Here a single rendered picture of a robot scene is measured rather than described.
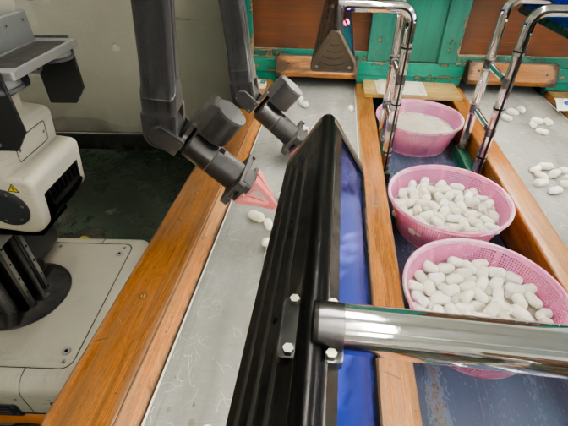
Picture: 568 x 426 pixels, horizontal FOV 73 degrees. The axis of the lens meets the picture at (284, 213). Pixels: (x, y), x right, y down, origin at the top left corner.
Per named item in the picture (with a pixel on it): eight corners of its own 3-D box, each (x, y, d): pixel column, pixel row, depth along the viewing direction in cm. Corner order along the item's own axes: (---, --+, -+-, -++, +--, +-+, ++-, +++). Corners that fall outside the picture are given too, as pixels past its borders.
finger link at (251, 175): (288, 190, 75) (251, 161, 72) (283, 212, 70) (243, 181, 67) (266, 210, 79) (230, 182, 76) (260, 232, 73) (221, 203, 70)
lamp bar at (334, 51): (309, 72, 69) (311, 28, 64) (324, 8, 118) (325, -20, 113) (354, 73, 68) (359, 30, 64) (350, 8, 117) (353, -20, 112)
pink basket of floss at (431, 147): (418, 172, 111) (426, 142, 105) (355, 138, 128) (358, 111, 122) (473, 146, 123) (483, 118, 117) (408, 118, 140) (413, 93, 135)
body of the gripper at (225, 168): (259, 158, 75) (228, 134, 73) (248, 187, 67) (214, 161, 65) (238, 178, 79) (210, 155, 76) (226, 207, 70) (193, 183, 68)
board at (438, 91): (363, 96, 133) (364, 93, 132) (362, 82, 145) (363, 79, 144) (462, 101, 130) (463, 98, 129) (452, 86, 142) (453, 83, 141)
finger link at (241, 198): (289, 183, 77) (253, 155, 74) (285, 204, 72) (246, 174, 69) (268, 203, 81) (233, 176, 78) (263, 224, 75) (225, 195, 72)
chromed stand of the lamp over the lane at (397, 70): (319, 181, 107) (330, 1, 80) (322, 147, 123) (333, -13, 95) (387, 186, 105) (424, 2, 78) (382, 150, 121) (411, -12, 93)
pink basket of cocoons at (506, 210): (417, 278, 78) (427, 243, 73) (364, 203, 99) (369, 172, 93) (527, 256, 83) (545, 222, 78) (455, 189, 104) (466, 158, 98)
